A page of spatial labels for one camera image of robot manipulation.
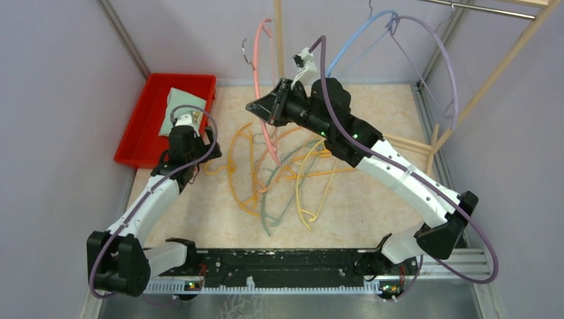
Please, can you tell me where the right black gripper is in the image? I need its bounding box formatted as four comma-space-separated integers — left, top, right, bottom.
247, 78, 332, 139

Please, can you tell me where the pink hanger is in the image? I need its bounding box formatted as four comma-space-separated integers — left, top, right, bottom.
241, 18, 281, 167

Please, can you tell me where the light yellow hanger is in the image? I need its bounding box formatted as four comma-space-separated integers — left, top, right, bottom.
295, 140, 335, 231

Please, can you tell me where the blue hanger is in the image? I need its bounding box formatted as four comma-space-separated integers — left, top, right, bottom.
326, 1, 399, 77

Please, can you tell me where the purple hanger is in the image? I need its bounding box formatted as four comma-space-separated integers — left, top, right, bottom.
387, 13, 460, 129

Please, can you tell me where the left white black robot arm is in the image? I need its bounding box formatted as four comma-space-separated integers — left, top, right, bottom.
86, 124, 221, 299

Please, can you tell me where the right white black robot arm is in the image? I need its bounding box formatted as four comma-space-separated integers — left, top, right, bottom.
245, 78, 478, 274

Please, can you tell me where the red plastic bin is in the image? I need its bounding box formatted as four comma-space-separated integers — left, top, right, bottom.
114, 73, 217, 169

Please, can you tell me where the yellow-orange plastic hook hanger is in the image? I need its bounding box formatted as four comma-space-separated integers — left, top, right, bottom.
204, 122, 259, 217

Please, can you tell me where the light green cartoon cloth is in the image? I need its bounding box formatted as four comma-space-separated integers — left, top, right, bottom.
158, 88, 206, 136

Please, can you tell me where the orange plastic hanger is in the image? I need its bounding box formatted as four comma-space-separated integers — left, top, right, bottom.
282, 150, 354, 180

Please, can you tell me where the peach orange hanger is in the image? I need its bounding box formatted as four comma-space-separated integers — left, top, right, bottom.
251, 126, 305, 195

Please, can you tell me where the green hanger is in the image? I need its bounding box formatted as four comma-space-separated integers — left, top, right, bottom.
258, 138, 331, 241

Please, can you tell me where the metal rack rod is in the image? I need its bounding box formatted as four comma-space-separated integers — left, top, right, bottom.
420, 0, 537, 21

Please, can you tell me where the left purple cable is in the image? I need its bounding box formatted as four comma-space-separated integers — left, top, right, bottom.
88, 104, 220, 307

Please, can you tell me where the purple cable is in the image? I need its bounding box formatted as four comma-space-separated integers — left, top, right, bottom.
308, 35, 500, 301
88, 104, 220, 307

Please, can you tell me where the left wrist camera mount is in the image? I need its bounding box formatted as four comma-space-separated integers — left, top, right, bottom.
173, 111, 203, 132

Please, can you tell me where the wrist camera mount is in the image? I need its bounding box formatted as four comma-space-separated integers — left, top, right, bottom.
173, 111, 203, 132
291, 47, 319, 88

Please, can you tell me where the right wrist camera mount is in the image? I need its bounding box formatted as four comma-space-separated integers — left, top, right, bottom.
291, 47, 319, 88

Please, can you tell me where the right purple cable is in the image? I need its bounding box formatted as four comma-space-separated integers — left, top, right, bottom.
308, 35, 500, 301

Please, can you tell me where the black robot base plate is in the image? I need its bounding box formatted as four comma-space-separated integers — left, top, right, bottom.
163, 249, 417, 288

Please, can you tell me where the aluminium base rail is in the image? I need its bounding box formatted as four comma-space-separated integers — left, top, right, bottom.
90, 249, 491, 295

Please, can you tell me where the wooden hanger rack frame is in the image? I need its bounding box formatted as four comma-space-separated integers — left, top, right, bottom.
272, 0, 561, 177

